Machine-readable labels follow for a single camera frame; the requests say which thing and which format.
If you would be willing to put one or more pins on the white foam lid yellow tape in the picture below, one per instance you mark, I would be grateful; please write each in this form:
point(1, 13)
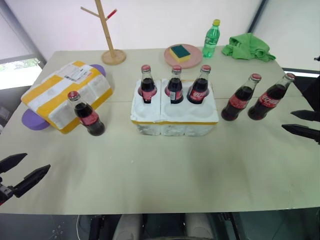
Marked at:
point(50, 100)

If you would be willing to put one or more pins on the green plastic soda bottle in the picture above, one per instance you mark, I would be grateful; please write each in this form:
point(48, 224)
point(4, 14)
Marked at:
point(210, 43)

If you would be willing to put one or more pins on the grey window frame post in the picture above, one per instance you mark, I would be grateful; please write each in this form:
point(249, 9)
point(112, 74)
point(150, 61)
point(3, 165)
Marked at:
point(257, 15)
point(23, 35)

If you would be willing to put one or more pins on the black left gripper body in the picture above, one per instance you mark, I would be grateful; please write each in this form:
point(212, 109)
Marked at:
point(4, 191)

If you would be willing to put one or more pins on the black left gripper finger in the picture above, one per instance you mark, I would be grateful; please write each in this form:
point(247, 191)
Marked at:
point(13, 160)
point(31, 178)

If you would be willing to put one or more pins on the glass cola bottle red cap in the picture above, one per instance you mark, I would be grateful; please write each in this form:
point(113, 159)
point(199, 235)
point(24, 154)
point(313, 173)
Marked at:
point(198, 92)
point(267, 100)
point(237, 100)
point(174, 88)
point(88, 117)
point(148, 87)

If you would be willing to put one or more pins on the dark bulky object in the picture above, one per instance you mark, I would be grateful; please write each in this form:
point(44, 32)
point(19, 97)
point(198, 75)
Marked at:
point(312, 93)

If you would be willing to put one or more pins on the purple oval tray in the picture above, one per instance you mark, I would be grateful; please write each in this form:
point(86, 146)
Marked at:
point(32, 121)

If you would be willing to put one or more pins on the white foam bottle tray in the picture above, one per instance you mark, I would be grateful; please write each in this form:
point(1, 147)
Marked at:
point(175, 128)

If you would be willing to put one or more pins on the pink round plate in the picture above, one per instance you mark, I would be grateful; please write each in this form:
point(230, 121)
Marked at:
point(193, 60)

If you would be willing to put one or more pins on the wooden mug tree stand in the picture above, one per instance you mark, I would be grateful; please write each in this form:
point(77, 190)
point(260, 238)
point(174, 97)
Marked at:
point(113, 57)

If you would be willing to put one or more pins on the grey rounded shape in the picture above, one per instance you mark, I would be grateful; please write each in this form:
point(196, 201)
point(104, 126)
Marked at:
point(128, 227)
point(198, 227)

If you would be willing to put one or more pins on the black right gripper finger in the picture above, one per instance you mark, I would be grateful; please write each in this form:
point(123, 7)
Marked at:
point(303, 131)
point(307, 115)

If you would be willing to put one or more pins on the yellow green sponge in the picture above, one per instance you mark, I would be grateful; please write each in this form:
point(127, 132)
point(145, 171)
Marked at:
point(180, 51)

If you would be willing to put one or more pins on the green crumpled cloth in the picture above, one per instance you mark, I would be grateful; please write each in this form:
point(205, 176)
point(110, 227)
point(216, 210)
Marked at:
point(246, 47)

